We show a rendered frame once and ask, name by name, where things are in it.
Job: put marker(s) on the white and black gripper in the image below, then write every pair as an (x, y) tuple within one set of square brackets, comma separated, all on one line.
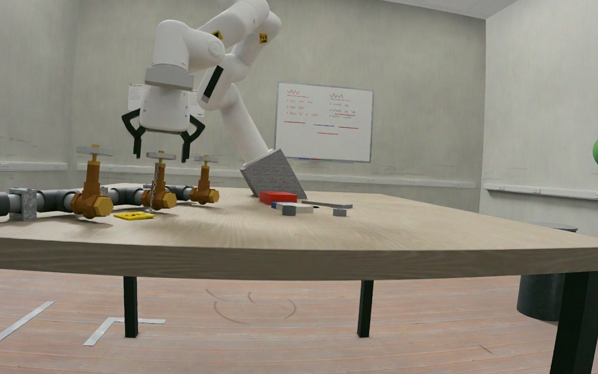
[(163, 110)]

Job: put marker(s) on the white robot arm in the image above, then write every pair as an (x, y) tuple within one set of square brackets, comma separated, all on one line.
[(180, 51)]

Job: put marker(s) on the red rectangular block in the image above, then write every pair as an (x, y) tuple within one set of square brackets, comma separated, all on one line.
[(269, 197)]

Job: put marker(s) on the yellow square tag with silver chain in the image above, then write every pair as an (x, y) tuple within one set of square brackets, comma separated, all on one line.
[(139, 215)]

